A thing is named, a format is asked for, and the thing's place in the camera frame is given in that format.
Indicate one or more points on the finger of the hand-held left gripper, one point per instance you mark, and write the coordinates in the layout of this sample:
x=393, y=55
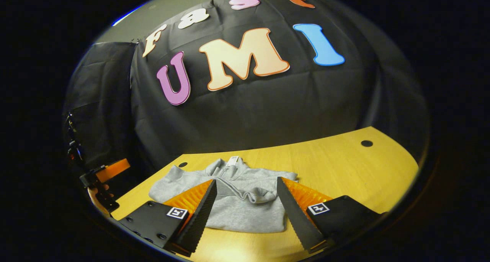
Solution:
x=113, y=169

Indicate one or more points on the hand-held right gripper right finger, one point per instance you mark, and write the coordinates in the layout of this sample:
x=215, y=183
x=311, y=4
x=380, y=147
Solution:
x=296, y=220

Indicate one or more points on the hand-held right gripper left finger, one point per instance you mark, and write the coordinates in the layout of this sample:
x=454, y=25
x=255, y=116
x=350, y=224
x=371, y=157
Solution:
x=201, y=216

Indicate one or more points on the grey sweatshirt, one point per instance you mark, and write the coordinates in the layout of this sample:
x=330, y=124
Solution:
x=245, y=208

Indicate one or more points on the black backdrop cloth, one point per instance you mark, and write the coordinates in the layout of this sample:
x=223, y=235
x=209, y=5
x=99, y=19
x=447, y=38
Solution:
x=268, y=113

